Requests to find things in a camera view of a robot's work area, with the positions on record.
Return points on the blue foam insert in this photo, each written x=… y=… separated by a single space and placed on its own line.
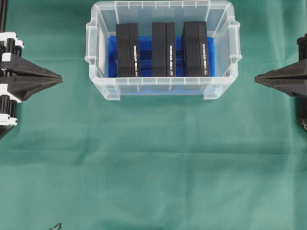
x=146 y=56

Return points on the black camera box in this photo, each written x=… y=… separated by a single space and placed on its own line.
x=196 y=49
x=128 y=50
x=164 y=49

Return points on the black aluminium frame post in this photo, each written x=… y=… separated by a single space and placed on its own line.
x=3 y=15

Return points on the green table cloth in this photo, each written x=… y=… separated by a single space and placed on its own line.
x=154 y=162

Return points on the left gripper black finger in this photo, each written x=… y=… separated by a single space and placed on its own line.
x=23 y=67
x=24 y=87

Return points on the black metal clip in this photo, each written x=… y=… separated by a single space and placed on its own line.
x=56 y=227

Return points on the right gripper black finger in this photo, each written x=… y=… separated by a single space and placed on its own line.
x=294 y=71
x=294 y=88

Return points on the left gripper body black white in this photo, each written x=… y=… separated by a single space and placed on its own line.
x=9 y=45

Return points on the clear plastic storage case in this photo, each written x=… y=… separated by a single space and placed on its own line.
x=221 y=26

